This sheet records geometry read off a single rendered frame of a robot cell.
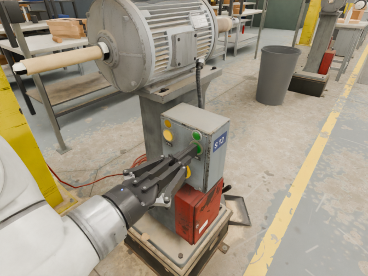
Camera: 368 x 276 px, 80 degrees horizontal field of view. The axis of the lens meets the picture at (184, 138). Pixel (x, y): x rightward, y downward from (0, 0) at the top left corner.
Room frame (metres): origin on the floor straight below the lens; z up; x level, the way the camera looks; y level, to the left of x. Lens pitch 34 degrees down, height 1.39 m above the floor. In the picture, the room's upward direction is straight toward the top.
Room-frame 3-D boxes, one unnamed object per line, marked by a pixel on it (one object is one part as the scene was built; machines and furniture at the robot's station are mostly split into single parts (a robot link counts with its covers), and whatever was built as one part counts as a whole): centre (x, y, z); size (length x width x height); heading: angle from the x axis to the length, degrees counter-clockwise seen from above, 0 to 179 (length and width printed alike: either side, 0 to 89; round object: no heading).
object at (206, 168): (0.57, -0.05, 0.99); 0.24 x 0.21 x 0.26; 141
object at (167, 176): (0.32, 0.04, 1.07); 0.11 x 0.01 x 0.04; 140
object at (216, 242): (0.84, 0.05, 0.12); 0.61 x 0.51 x 0.25; 51
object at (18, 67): (0.46, 0.35, 1.25); 0.02 x 0.02 x 0.02; 51
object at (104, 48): (0.62, 0.22, 1.25); 0.05 x 0.02 x 0.05; 51
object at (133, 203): (0.28, 0.09, 1.07); 0.09 x 0.08 x 0.07; 141
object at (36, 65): (0.54, 0.28, 1.25); 0.18 x 0.03 x 0.03; 141
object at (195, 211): (0.74, -0.08, 0.49); 0.25 x 0.12 x 0.37; 141
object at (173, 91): (0.84, 0.05, 1.11); 0.36 x 0.24 x 0.04; 141
